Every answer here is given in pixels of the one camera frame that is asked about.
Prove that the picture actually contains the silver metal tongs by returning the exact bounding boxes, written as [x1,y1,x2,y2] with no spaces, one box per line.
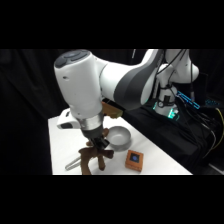
[64,156,83,172]

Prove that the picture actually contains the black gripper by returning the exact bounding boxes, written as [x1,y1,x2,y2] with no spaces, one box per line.
[81,127,111,151]

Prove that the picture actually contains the orange box with blue top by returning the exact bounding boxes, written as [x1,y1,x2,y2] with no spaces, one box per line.
[124,149,145,173]

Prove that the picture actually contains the brown plush deer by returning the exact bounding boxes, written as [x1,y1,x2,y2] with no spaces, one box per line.
[78,128,115,176]

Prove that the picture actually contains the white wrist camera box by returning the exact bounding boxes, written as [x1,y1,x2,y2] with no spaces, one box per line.
[56,107,82,130]

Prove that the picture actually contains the tan wooden object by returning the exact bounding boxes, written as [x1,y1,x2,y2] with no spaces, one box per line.
[101,99,124,120]

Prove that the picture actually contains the yellow cable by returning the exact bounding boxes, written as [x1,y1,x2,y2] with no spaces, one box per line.
[202,107,224,159]

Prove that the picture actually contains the black curtain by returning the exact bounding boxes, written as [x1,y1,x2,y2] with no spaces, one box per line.
[0,49,224,176]

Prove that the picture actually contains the blue lit strip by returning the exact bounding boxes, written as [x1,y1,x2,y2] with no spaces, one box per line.
[175,90,201,110]

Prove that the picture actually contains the black cloth-covered stand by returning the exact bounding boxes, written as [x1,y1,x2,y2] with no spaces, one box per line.
[122,98,224,175]

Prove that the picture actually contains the grey metal bowl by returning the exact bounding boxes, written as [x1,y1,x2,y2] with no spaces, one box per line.
[107,125,132,152]

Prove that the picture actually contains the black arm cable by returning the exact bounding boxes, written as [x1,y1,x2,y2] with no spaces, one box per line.
[159,49,188,101]

